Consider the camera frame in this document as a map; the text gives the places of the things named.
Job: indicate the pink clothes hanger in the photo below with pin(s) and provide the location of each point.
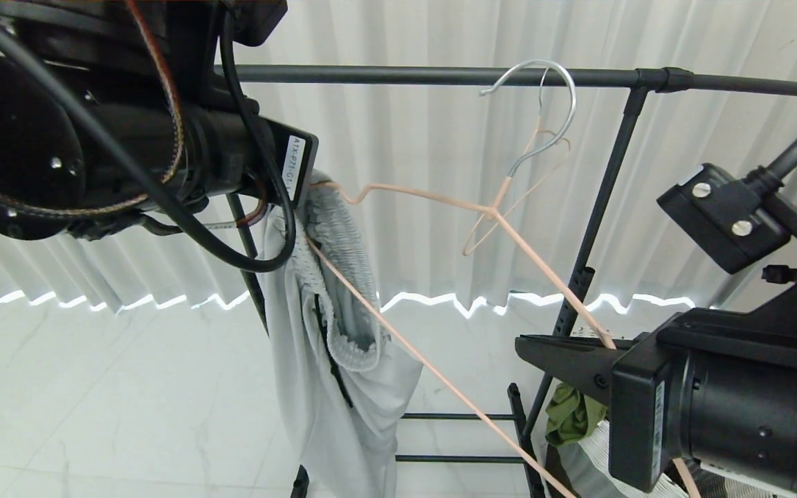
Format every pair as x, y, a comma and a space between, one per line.
551, 277
468, 242

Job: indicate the pale grey shorts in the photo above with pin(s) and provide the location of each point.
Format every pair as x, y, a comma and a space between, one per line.
343, 415

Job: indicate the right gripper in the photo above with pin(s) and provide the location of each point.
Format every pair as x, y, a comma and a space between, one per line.
751, 429

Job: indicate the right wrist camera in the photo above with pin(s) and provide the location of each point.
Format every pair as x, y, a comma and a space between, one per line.
724, 214

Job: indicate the green garment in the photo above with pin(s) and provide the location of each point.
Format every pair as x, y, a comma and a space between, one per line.
571, 415

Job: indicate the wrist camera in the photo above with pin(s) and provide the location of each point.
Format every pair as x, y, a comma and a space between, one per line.
724, 214
260, 21

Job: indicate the black clothes rack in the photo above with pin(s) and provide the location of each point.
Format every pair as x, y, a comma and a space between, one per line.
405, 75

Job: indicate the white laundry basket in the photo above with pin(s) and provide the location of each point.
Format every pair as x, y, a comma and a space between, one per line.
592, 463

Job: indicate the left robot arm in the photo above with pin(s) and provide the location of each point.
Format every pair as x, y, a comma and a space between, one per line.
18, 145

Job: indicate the white curtain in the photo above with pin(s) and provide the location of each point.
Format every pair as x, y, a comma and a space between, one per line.
405, 138

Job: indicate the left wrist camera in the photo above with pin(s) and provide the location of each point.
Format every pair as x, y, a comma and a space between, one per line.
260, 21

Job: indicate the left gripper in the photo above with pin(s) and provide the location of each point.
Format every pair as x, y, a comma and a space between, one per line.
232, 159

